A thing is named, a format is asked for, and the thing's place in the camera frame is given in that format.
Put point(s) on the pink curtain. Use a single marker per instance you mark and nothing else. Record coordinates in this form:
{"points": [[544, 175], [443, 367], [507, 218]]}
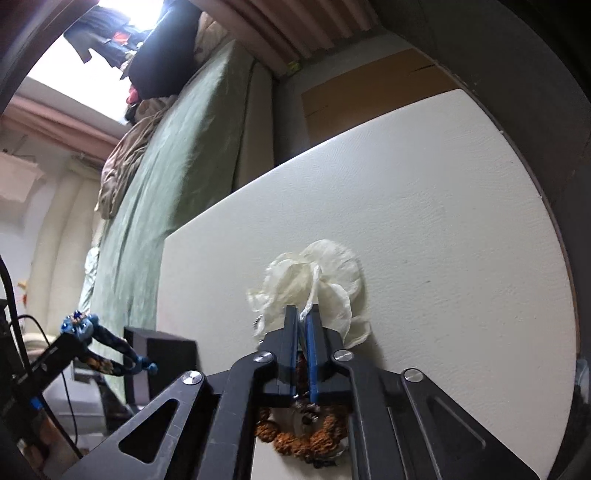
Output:
{"points": [[60, 124]]}

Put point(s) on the brown striped curtain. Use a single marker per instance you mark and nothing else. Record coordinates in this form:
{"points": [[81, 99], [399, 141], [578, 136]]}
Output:
{"points": [[300, 23]]}

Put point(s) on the black box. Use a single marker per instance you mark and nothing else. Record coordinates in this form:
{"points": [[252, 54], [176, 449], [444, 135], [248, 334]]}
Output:
{"points": [[157, 364]]}

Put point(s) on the green mattress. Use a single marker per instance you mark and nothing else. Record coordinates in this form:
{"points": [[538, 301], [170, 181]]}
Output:
{"points": [[184, 161]]}

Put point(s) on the pile of dark clothes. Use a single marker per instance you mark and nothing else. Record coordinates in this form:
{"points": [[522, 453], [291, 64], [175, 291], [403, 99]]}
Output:
{"points": [[159, 50]]}

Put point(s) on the hanging dark clothes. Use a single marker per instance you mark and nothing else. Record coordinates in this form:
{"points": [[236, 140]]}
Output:
{"points": [[104, 32]]}

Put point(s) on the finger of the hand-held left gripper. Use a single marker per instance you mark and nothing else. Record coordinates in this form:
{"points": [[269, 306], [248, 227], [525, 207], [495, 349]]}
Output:
{"points": [[53, 355]]}

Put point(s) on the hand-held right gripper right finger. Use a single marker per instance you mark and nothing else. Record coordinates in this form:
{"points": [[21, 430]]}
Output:
{"points": [[312, 364]]}

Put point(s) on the brown cardboard sheet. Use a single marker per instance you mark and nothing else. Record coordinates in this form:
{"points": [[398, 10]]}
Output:
{"points": [[364, 87]]}

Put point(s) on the brown blanket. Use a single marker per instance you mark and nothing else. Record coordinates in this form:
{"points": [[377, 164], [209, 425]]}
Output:
{"points": [[131, 157]]}

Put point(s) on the beige pillow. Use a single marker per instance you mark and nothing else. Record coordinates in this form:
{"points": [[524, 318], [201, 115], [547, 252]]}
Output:
{"points": [[210, 37]]}

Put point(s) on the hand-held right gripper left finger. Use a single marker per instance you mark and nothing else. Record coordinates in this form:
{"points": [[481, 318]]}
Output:
{"points": [[287, 355]]}

